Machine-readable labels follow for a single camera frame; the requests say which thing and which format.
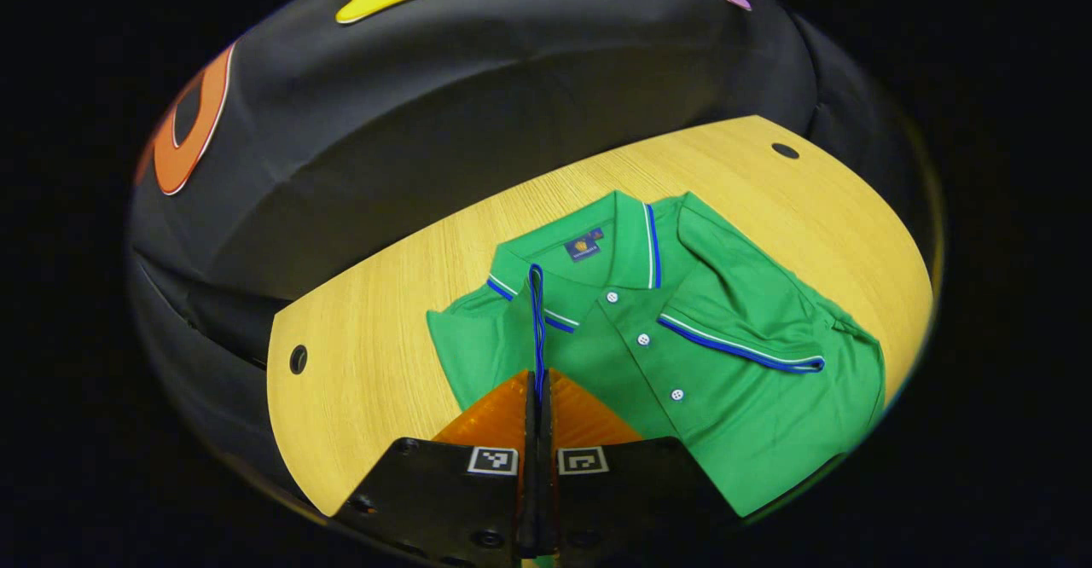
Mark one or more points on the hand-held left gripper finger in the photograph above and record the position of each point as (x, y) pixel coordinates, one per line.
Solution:
(529, 500)
(548, 508)

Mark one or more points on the green T-shirt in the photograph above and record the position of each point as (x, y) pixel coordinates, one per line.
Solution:
(751, 414)

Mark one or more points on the black table grommet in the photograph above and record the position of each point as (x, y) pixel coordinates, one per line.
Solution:
(298, 359)
(785, 151)

